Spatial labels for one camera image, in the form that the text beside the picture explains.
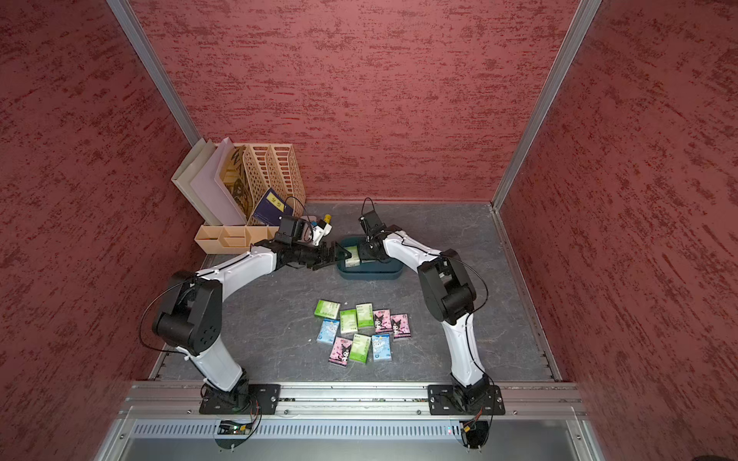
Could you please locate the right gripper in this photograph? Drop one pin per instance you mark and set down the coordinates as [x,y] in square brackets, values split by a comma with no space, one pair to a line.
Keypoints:
[365,254]

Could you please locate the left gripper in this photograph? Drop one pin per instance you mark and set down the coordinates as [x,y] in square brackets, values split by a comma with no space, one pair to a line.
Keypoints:
[325,258]

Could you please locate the blue tissue pack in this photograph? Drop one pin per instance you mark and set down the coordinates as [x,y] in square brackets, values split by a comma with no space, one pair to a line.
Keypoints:
[381,347]
[328,331]

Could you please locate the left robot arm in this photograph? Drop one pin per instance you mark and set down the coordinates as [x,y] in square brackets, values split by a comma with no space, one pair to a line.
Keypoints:
[189,318]

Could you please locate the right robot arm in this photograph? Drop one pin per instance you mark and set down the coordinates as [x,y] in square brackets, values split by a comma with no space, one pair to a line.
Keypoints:
[450,296]

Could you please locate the teal storage box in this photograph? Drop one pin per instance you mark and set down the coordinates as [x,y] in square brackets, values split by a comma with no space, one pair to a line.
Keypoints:
[372,270]

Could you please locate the dark blue notebook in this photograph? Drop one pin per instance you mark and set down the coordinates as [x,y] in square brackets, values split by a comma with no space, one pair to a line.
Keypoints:
[271,208]

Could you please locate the pink Kuromi tissue pack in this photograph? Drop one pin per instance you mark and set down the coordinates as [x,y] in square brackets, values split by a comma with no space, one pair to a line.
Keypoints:
[382,321]

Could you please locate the pink Kuromi pack right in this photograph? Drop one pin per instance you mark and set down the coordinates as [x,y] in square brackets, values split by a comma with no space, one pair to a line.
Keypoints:
[400,326]

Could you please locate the blue tissue pack bottom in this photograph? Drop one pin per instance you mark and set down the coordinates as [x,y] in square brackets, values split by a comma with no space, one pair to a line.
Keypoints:
[381,347]

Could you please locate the pink Kuromi pack bottom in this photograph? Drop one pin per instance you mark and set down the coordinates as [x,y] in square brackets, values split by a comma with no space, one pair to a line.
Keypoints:
[340,351]

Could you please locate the green tissue pack bottom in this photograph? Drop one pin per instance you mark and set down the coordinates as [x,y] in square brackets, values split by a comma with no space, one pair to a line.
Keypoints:
[360,348]

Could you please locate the beige desk file organizer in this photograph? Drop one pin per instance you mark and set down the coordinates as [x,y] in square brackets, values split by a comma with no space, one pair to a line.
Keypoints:
[268,165]

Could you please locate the gold patterned book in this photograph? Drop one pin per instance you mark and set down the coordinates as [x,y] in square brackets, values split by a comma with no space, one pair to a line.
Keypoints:
[234,177]

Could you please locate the pink folder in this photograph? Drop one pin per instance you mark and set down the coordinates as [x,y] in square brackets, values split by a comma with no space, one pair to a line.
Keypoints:
[217,202]

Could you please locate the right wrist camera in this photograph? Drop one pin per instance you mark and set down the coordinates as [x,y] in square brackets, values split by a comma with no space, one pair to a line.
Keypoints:
[371,224]

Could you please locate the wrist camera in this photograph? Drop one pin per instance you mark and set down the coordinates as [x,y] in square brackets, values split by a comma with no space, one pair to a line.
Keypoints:
[298,230]
[371,224]

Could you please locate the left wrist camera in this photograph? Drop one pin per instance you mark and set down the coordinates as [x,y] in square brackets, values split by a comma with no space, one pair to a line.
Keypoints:
[298,230]

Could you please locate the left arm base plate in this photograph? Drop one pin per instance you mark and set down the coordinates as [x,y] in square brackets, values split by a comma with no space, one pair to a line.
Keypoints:
[247,399]

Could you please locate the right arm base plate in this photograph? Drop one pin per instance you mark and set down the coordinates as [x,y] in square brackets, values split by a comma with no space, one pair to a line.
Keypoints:
[451,399]

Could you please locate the aluminium front rail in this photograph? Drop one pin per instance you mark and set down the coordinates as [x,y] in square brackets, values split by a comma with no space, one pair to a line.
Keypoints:
[168,420]

